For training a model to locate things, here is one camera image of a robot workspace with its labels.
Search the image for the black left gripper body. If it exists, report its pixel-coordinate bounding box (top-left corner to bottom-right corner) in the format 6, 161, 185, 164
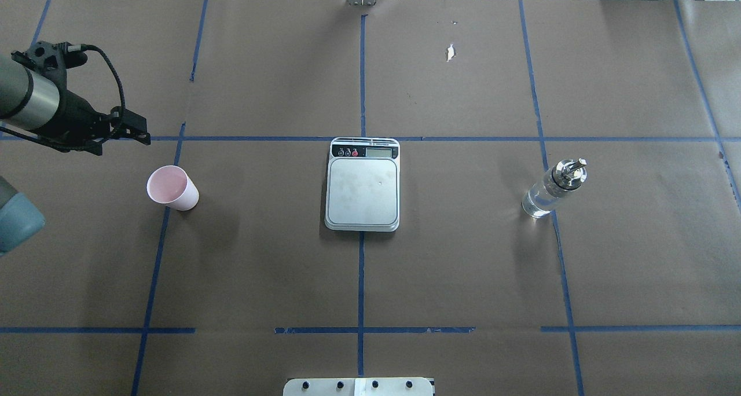
35, 90, 125, 155

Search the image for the pink cup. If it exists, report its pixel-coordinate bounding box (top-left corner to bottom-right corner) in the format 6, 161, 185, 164
146, 166, 200, 211

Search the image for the clear glass sauce bottle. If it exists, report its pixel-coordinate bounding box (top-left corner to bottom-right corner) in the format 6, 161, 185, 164
521, 157, 588, 219

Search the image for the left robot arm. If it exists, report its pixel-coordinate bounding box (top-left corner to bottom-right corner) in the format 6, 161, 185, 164
1, 52, 151, 254

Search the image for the white kitchen scale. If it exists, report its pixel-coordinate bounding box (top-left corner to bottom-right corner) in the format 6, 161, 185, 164
324, 137, 401, 233

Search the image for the brown paper table cover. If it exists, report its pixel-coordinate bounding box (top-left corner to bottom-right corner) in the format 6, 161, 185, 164
2, 0, 739, 395

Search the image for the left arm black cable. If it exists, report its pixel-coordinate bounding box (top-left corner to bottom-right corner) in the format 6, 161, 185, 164
64, 43, 127, 131

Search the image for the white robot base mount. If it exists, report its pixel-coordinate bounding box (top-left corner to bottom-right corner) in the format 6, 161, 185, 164
283, 377, 436, 395

